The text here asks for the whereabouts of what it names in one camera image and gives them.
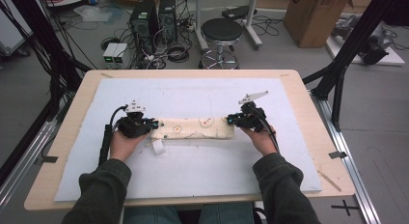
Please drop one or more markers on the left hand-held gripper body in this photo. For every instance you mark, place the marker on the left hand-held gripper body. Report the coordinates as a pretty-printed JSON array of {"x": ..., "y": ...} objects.
[{"x": 133, "y": 126}]

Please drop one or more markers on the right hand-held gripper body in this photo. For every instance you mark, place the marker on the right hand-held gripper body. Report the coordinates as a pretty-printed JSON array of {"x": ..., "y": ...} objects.
[{"x": 252, "y": 117}]

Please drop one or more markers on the cream patterned cloth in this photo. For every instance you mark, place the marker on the cream patterned cloth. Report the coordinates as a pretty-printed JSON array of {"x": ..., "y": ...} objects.
[{"x": 193, "y": 129}]

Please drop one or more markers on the person's left hand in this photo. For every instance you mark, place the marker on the person's left hand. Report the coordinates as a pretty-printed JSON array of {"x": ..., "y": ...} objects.
[{"x": 125, "y": 146}]

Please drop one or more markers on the person's right hand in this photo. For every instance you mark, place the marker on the person's right hand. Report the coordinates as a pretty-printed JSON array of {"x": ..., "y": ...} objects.
[{"x": 263, "y": 142}]

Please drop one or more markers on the white foam mat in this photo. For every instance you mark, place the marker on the white foam mat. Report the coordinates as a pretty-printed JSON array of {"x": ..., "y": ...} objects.
[{"x": 193, "y": 172}]

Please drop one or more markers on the white power supply unit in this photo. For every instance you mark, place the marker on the white power supply unit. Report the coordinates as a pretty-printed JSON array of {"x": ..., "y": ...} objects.
[
  {"x": 108, "y": 53},
  {"x": 120, "y": 53}
]

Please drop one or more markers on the black round stool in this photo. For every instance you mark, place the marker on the black round stool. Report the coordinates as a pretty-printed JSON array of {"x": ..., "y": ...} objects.
[{"x": 222, "y": 29}]

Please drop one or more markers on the person's left leg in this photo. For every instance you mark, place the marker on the person's left leg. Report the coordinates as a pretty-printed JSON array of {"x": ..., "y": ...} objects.
[{"x": 151, "y": 216}]

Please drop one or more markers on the person's leg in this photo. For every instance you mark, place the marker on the person's leg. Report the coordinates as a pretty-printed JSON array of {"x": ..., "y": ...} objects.
[
  {"x": 151, "y": 216},
  {"x": 226, "y": 214}
]

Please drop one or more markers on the grey tape piece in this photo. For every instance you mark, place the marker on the grey tape piece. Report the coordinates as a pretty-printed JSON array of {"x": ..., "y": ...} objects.
[
  {"x": 337, "y": 154},
  {"x": 48, "y": 159}
]

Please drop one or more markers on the person's right leg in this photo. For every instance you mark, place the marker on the person's right leg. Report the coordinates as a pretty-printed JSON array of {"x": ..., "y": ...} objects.
[{"x": 226, "y": 214}]

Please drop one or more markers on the white metal stand leg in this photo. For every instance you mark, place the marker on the white metal stand leg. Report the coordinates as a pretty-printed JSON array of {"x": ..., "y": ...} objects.
[
  {"x": 252, "y": 24},
  {"x": 200, "y": 24}
]

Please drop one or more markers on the large black computer tower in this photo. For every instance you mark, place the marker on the large black computer tower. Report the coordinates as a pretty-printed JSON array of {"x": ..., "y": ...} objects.
[{"x": 143, "y": 21}]

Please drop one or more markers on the thin wooden stick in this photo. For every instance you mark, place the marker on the thin wooden stick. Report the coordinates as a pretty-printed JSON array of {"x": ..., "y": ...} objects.
[{"x": 329, "y": 181}]

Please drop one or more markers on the slim black computer tower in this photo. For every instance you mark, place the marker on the slim black computer tower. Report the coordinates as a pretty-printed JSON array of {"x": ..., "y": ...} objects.
[{"x": 168, "y": 19}]

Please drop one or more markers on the black flat device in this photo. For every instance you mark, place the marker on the black flat device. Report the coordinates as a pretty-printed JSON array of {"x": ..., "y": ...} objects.
[{"x": 238, "y": 12}]

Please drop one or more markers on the brown cardboard box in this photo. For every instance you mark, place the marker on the brown cardboard box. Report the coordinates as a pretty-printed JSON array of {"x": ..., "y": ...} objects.
[{"x": 316, "y": 19}]

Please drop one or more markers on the clear plastic sheet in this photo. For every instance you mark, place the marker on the clear plastic sheet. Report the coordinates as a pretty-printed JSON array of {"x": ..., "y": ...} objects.
[{"x": 93, "y": 13}]

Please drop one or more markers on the black tape cross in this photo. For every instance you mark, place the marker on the black tape cross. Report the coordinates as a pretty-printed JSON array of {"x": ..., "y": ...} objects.
[{"x": 345, "y": 207}]

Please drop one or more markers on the grey robot part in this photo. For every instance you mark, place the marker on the grey robot part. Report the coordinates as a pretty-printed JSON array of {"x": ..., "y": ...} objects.
[{"x": 376, "y": 45}]

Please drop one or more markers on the white board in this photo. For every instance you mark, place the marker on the white board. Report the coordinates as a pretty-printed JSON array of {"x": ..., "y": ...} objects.
[{"x": 390, "y": 58}]

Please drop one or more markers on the white cabinet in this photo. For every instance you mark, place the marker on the white cabinet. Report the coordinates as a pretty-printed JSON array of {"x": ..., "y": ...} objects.
[{"x": 11, "y": 34}]

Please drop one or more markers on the aluminium rail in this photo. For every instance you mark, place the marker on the aluminium rail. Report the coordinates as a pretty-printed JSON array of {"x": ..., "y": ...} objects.
[
  {"x": 22, "y": 166},
  {"x": 350, "y": 166}
]

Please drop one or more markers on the black metal frame stand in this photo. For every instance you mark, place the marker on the black metal frame stand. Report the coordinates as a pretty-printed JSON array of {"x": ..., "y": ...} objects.
[
  {"x": 350, "y": 47},
  {"x": 35, "y": 27}
]

